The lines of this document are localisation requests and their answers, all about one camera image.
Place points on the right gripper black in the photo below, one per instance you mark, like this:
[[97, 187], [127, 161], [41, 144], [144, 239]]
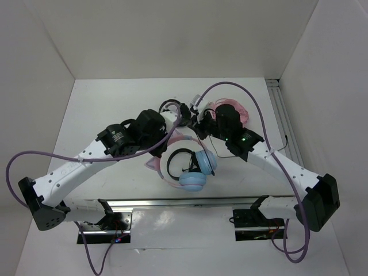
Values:
[[199, 127]]

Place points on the pink blue cat-ear headphones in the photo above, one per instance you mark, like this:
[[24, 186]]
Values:
[[193, 177]]

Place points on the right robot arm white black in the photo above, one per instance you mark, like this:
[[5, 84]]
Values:
[[318, 197]]

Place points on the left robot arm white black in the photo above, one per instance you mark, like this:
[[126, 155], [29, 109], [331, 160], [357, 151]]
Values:
[[46, 196]]

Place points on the black headphones far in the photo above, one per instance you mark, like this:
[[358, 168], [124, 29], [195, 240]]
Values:
[[174, 106]]

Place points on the black headphones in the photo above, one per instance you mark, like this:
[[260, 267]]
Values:
[[179, 169], [174, 106]]

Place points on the black headphones near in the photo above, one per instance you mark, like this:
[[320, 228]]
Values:
[[179, 169]]

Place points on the pink gaming headset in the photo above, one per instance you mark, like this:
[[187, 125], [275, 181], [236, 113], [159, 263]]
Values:
[[244, 116]]

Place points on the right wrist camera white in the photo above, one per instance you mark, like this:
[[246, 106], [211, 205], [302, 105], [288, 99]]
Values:
[[198, 104]]

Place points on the aluminium side rail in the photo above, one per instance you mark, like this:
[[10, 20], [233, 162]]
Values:
[[290, 145]]

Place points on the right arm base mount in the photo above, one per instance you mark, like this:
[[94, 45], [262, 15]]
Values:
[[251, 225]]

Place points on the aluminium front rail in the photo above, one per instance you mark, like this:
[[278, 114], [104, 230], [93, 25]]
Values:
[[207, 202]]

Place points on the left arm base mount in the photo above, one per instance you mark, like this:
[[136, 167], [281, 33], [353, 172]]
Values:
[[115, 230]]

